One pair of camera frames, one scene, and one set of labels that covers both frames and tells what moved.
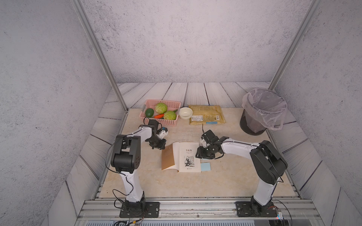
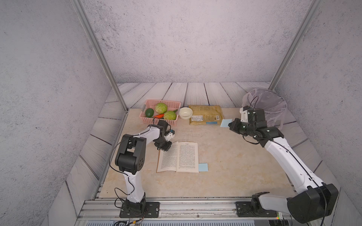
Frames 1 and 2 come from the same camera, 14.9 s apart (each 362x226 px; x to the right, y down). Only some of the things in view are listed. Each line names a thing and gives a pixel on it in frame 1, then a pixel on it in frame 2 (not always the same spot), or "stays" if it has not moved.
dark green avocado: x=149 y=112 stays
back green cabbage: x=161 y=108 stays
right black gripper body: x=206 y=152 -> x=244 y=128
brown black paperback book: x=181 y=157 stays
